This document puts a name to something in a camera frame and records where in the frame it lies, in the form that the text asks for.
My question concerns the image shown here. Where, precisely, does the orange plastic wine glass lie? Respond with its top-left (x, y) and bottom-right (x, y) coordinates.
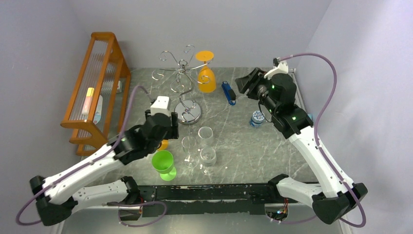
top-left (195, 51), bottom-right (216, 93)
top-left (157, 139), bottom-right (169, 151)

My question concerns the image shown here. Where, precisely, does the green plastic wine glass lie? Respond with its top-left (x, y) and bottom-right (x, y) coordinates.
top-left (151, 150), bottom-right (177, 181)

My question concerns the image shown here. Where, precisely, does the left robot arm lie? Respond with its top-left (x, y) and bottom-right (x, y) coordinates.
top-left (30, 110), bottom-right (179, 226)

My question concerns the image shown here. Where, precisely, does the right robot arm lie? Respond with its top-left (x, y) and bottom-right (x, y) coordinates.
top-left (235, 68), bottom-right (368, 224)

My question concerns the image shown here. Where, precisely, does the chrome wine glass rack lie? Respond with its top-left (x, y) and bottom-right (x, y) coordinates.
top-left (151, 44), bottom-right (203, 125)

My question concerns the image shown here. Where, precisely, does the clear wine glass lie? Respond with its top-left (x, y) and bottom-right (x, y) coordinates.
top-left (197, 126), bottom-right (213, 147)
top-left (200, 146), bottom-right (217, 176)
top-left (181, 136), bottom-right (199, 168)

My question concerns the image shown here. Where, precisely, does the orange wooden rack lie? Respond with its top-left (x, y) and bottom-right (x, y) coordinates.
top-left (60, 32), bottom-right (131, 156)

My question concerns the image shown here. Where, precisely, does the blue black utility tool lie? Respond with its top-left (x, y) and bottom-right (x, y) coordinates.
top-left (221, 81), bottom-right (236, 106)

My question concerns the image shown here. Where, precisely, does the yellow pink tube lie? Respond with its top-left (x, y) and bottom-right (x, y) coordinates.
top-left (81, 87), bottom-right (94, 115)

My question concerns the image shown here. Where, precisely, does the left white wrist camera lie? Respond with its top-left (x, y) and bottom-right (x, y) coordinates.
top-left (150, 96), bottom-right (171, 117)

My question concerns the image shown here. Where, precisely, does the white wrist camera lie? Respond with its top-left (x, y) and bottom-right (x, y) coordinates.
top-left (150, 96), bottom-right (171, 117)
top-left (264, 58), bottom-right (289, 80)

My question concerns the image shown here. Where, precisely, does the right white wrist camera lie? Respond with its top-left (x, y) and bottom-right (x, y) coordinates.
top-left (264, 58), bottom-right (289, 80)

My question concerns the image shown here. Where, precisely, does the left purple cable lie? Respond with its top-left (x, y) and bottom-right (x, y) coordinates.
top-left (15, 85), bottom-right (152, 226)

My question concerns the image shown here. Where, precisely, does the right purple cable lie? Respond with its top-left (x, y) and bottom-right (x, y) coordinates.
top-left (279, 53), bottom-right (367, 228)

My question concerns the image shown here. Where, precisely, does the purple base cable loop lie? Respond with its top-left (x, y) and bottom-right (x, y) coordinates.
top-left (117, 194), bottom-right (172, 228)

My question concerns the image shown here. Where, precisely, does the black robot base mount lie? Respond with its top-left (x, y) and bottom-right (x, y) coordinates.
top-left (120, 183), bottom-right (285, 217)

